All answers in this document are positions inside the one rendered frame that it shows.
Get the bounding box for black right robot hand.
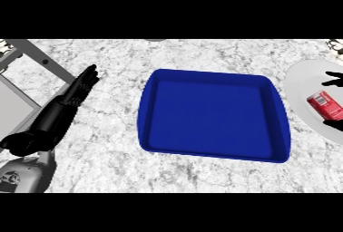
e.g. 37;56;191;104
321;71;343;132

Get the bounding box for red can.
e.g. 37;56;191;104
307;90;343;121

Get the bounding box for white plate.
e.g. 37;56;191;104
284;59;343;147

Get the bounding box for blue tray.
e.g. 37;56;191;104
137;68;293;164

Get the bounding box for black white patterned object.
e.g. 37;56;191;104
326;39;343;63
0;39;18;59

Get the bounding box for grey framed appliance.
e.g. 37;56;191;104
0;39;79;143

